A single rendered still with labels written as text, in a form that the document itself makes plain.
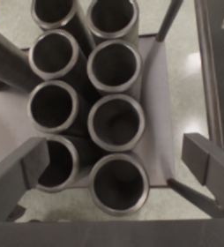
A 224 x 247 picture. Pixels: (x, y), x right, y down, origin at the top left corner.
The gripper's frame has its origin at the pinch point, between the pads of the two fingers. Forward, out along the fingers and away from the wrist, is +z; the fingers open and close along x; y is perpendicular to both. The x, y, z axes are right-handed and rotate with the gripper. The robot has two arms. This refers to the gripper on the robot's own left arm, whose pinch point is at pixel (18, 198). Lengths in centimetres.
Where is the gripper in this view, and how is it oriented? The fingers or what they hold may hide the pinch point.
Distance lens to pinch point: 36.8
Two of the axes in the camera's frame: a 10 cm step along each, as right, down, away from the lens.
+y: 9.1, 3.7, -1.7
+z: 1.3, 1.2, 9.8
